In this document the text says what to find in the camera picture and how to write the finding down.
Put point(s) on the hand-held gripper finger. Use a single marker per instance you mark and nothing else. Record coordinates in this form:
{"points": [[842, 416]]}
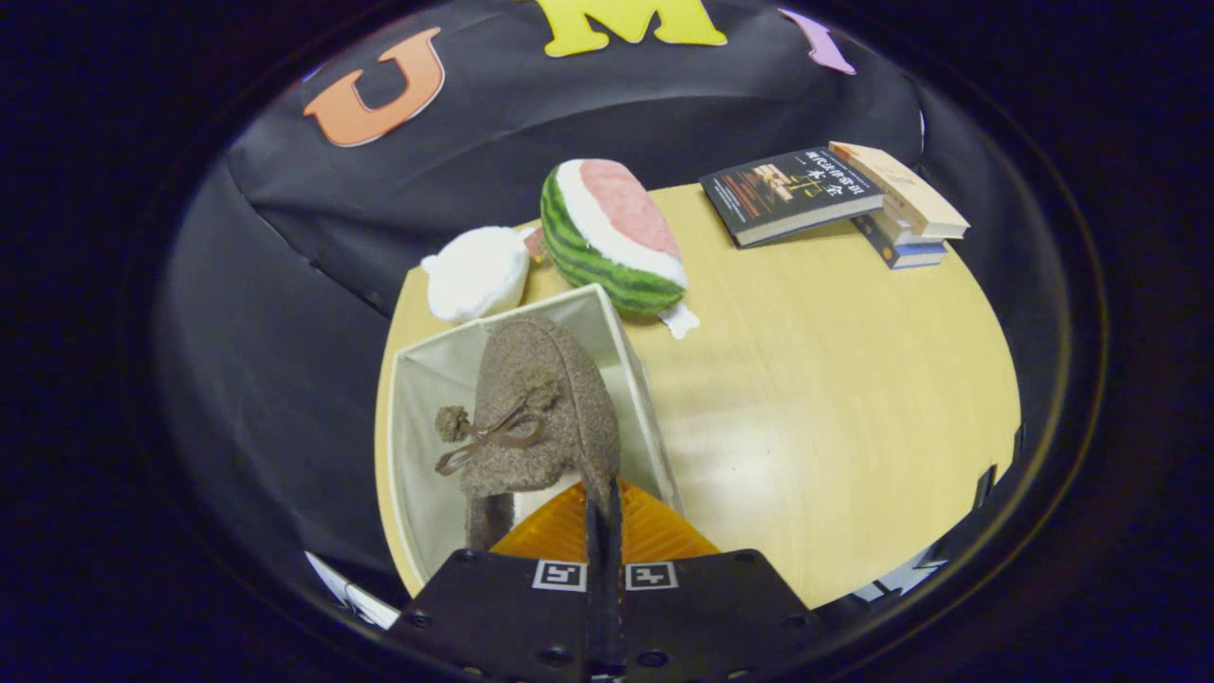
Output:
{"points": [[616, 607], [595, 607]]}

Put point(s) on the brown fuzzy shoe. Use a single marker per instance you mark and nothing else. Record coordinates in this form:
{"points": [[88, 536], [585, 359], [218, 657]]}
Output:
{"points": [[541, 398]]}

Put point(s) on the beige storage box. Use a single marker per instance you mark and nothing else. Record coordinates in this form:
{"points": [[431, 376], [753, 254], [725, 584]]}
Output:
{"points": [[427, 455]]}

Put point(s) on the white plush toy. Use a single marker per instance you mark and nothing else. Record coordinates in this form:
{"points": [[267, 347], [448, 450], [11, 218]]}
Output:
{"points": [[474, 275]]}

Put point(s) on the watermelon slice plush toy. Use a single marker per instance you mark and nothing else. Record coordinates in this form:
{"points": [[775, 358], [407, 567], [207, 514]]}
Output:
{"points": [[607, 237]]}

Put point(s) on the black book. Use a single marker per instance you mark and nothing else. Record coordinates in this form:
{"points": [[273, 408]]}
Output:
{"points": [[787, 194]]}

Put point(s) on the blue book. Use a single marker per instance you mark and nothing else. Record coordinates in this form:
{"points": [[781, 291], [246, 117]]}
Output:
{"points": [[910, 256]]}

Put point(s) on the beige book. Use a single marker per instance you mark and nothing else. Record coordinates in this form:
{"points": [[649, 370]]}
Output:
{"points": [[910, 194]]}

